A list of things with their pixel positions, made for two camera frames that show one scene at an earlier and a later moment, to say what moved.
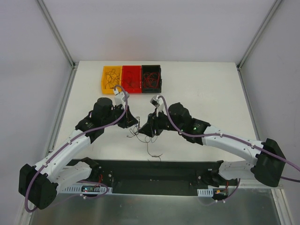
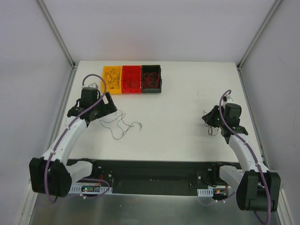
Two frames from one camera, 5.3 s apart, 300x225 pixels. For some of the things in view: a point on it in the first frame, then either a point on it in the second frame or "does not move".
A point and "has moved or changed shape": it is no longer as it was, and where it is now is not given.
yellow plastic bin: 111,77 does not move
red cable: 151,79 does not move
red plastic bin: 131,78 does not move
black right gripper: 154,123 -> 211,116
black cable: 113,79 does not move
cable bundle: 147,139 has moved or changed shape
